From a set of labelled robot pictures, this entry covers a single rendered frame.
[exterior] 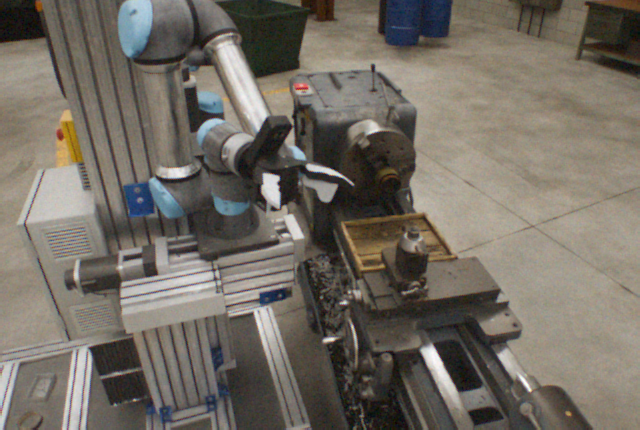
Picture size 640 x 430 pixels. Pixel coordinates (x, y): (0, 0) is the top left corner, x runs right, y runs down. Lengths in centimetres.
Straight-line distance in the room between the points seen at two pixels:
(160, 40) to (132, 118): 36
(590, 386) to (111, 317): 218
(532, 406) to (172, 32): 105
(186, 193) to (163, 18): 42
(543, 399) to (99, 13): 131
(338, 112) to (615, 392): 188
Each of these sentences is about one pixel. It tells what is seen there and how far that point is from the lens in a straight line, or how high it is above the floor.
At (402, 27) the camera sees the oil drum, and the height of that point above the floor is 31.
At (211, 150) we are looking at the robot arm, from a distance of 94.
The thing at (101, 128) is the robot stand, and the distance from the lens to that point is 141.
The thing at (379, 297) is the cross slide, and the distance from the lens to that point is 146.
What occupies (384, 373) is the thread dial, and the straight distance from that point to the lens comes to 144.
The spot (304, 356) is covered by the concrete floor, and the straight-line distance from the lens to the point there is 256.
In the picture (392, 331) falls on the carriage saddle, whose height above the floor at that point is 91.
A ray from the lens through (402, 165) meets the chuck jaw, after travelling 188.
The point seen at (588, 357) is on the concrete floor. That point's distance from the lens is 290.
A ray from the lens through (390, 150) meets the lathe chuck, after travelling 188.
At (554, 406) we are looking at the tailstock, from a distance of 109.
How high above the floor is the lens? 196
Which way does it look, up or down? 31 degrees down
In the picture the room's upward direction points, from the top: straight up
